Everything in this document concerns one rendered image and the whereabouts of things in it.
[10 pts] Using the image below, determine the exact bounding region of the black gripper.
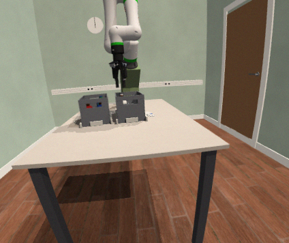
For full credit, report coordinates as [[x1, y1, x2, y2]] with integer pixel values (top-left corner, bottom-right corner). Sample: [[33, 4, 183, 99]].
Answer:
[[112, 53, 127, 88]]

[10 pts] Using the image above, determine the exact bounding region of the white paper pick list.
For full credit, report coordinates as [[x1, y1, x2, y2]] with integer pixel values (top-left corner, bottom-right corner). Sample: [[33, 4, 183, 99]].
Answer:
[[145, 111, 155, 117]]

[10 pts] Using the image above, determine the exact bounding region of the grey divided crate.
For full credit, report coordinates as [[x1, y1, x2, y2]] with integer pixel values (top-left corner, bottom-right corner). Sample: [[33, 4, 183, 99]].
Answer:
[[78, 94, 111, 127], [115, 91, 146, 124]]

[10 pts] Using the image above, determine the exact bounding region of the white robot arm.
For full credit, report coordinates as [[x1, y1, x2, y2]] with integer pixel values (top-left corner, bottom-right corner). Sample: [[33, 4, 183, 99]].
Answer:
[[103, 0, 142, 69]]

